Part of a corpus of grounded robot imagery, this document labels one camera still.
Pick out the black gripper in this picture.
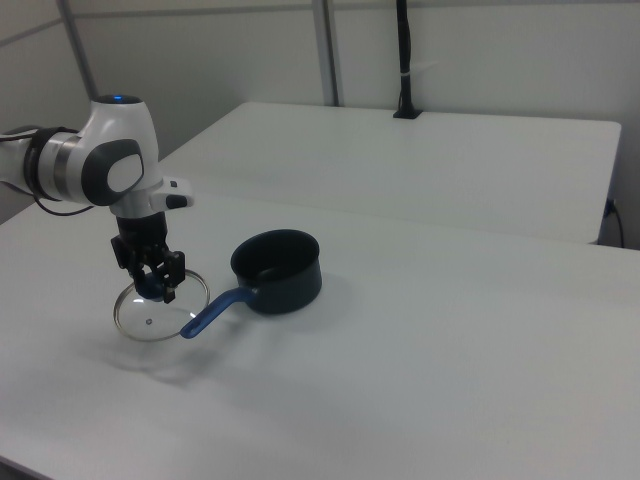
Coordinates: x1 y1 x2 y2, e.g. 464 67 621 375
110 211 188 306

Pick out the glass lid with blue knob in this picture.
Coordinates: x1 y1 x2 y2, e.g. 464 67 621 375
112 266 212 345

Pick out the white table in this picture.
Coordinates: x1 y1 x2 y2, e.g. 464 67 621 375
155 101 623 247

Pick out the black pole with clamp base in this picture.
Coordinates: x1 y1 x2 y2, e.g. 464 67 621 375
392 0 425 121

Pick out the black cable on robot arm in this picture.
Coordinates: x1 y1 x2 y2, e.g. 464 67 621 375
30 195 97 218

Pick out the dark saucepan with blue handle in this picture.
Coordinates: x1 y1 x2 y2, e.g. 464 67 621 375
179 228 324 342

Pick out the metal partition post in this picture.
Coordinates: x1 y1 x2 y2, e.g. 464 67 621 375
311 0 347 108
56 0 100 102

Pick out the black cable with blue plug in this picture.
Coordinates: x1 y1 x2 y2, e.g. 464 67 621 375
604 197 627 248

